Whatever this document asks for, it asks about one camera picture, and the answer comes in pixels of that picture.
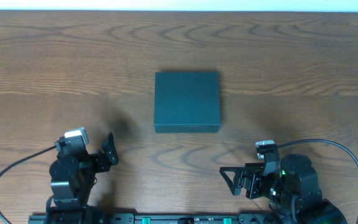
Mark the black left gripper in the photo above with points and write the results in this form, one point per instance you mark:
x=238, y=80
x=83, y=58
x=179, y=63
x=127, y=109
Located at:
x=101, y=162

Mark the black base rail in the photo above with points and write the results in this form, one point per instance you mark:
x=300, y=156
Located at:
x=130, y=218

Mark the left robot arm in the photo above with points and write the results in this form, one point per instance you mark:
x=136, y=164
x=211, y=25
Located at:
x=73, y=175

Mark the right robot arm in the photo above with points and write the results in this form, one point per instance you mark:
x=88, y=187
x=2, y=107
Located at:
x=291, y=185

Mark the dark green box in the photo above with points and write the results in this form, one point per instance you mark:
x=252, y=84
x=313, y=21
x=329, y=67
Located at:
x=187, y=102

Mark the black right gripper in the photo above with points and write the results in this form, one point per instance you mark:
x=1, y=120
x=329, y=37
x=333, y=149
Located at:
x=241, y=180

